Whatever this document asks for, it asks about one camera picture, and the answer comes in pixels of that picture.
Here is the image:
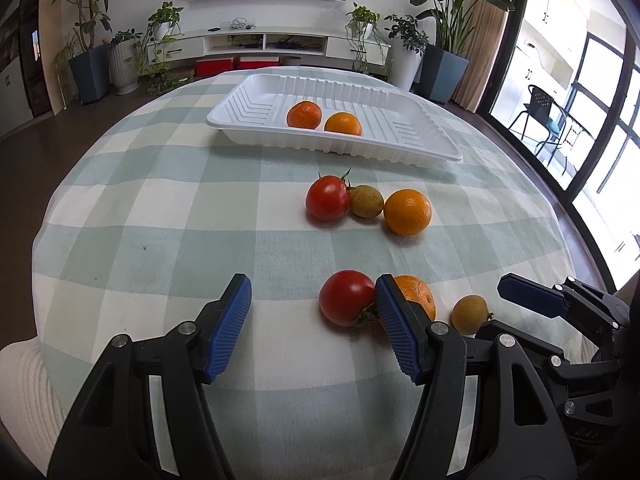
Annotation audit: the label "tall plant blue pot left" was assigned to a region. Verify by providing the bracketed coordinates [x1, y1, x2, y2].
[52, 0, 112, 104]

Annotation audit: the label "large leaf plant blue pot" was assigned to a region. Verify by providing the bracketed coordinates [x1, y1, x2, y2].
[410, 0, 515, 104]

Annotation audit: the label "smooth orange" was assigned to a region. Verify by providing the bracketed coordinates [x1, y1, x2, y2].
[383, 188, 432, 236]
[324, 112, 362, 136]

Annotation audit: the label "bushy plant white pot right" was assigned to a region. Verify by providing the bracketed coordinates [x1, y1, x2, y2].
[385, 14, 428, 91]

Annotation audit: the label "green checkered tablecloth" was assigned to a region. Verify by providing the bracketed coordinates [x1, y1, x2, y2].
[32, 73, 591, 479]

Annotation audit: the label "trailing plant on cabinet left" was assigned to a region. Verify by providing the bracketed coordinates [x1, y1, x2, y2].
[134, 1, 183, 96]

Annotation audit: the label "brown-green longan fruit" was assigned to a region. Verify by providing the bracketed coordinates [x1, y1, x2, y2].
[349, 185, 385, 219]

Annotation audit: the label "left red storage box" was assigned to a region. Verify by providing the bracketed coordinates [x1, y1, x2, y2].
[194, 56, 235, 78]

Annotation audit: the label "large textured orange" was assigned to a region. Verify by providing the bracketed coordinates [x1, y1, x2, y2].
[286, 101, 322, 130]

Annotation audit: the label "white tv cabinet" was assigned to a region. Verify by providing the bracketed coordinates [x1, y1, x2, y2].
[146, 27, 390, 68]

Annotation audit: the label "red storage box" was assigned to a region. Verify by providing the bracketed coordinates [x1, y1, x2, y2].
[194, 56, 235, 78]
[236, 56, 280, 70]

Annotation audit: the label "right red storage box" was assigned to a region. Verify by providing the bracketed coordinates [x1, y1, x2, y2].
[236, 56, 280, 70]

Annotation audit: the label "beige curtain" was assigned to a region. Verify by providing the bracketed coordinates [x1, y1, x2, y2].
[452, 0, 509, 113]

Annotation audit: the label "white plastic tray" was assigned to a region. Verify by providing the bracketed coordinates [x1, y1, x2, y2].
[206, 73, 462, 167]

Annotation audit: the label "black balcony chair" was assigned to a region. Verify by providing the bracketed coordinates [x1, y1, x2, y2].
[509, 84, 582, 177]

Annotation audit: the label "trailing plant on cabinet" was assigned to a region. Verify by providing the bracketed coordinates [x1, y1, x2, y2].
[134, 1, 183, 96]
[345, 2, 390, 74]

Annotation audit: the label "plant in white ribbed pot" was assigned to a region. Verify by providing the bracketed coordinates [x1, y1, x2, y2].
[107, 28, 141, 96]

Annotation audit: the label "red tomato with stem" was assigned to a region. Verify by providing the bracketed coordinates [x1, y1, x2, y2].
[305, 170, 352, 222]

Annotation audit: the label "trailing plant on cabinet right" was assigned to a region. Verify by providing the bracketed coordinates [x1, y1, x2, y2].
[345, 2, 390, 74]

